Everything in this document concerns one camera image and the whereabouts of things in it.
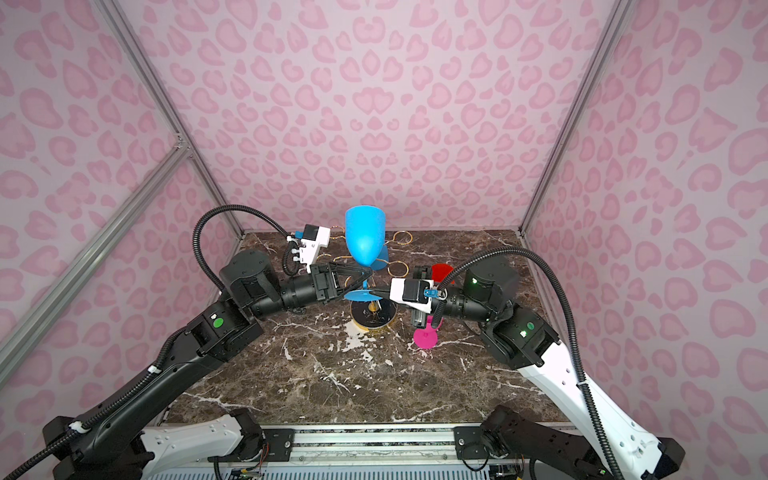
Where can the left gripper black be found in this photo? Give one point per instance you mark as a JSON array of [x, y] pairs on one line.
[[326, 280]]

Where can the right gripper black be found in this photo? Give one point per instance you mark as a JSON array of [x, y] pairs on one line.
[[382, 297]]

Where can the blue wine glass front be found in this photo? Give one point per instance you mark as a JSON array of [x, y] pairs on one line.
[[365, 233]]

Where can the blue wine glass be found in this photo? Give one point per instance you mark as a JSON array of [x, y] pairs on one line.
[[365, 233], [382, 260]]

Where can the magenta wine glass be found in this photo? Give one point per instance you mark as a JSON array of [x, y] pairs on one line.
[[427, 338]]

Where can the red wine glass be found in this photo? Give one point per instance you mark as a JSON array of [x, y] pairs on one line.
[[439, 272]]

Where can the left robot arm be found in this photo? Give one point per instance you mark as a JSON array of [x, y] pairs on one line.
[[109, 442]]

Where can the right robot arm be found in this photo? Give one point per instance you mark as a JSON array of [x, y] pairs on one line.
[[607, 443]]

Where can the gold wire glass rack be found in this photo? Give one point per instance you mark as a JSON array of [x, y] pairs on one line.
[[370, 312]]

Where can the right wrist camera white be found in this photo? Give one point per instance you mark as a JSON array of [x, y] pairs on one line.
[[412, 293]]

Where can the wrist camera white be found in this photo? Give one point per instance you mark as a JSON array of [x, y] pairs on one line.
[[412, 293], [305, 245]]

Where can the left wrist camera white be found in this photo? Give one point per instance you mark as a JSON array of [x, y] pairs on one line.
[[305, 245]]

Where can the aluminium mounting rail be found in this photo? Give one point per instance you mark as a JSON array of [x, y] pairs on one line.
[[224, 441]]

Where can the aluminium frame strut diagonal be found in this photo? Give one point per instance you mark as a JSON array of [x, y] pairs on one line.
[[38, 321]]

